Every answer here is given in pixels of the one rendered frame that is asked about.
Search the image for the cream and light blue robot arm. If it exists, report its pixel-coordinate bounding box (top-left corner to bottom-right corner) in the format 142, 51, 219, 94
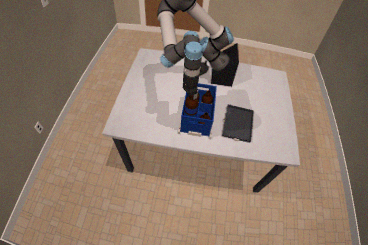
157, 0, 234, 71

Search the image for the blue divided crate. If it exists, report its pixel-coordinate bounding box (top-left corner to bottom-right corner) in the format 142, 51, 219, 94
180, 85, 216, 136

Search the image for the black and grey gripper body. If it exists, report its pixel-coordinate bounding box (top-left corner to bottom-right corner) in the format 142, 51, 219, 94
183, 60, 209, 96

